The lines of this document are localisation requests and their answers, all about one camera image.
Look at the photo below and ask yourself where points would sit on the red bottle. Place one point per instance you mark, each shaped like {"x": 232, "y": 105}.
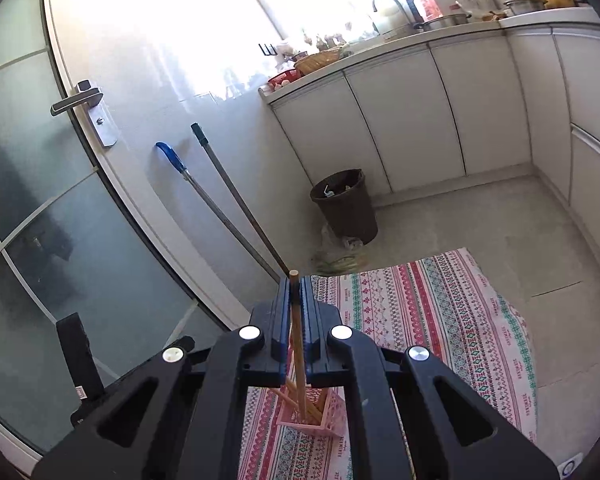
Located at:
{"x": 430, "y": 5}

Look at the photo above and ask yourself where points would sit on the striped patterned tablecloth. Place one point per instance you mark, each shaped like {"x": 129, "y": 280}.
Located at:
{"x": 430, "y": 320}

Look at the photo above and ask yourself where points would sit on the frosted glass sliding door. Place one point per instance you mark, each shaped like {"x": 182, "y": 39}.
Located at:
{"x": 40, "y": 220}

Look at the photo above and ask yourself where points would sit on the grey broom pole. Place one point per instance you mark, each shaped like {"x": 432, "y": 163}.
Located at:
{"x": 235, "y": 190}

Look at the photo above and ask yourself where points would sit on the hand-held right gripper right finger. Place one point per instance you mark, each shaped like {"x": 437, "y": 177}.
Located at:
{"x": 306, "y": 330}

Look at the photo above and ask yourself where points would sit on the shallow steel pan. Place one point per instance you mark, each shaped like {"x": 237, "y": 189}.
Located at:
{"x": 525, "y": 6}

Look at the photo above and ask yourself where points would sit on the clear plastic bag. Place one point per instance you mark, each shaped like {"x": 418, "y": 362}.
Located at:
{"x": 337, "y": 255}

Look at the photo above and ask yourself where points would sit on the dark brown trash bin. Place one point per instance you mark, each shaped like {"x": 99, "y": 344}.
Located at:
{"x": 345, "y": 205}

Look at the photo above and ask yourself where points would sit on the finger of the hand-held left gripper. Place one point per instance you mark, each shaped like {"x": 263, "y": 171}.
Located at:
{"x": 80, "y": 360}

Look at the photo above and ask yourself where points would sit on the woven wicker basket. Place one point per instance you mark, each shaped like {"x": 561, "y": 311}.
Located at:
{"x": 317, "y": 60}

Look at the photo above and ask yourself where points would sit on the white kitchen base cabinet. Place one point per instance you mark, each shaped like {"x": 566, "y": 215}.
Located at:
{"x": 430, "y": 110}

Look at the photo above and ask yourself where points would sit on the pink perforated plastic basket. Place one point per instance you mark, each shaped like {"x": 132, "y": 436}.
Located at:
{"x": 325, "y": 417}

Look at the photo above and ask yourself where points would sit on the black wall hook rack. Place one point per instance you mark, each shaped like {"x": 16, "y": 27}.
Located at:
{"x": 267, "y": 50}

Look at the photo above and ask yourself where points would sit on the white kettle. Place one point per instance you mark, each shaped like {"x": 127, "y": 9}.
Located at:
{"x": 387, "y": 12}

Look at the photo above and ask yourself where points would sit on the wide steel pot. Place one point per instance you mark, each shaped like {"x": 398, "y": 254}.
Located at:
{"x": 445, "y": 22}

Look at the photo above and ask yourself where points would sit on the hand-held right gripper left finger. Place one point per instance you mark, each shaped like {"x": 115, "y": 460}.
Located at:
{"x": 285, "y": 330}

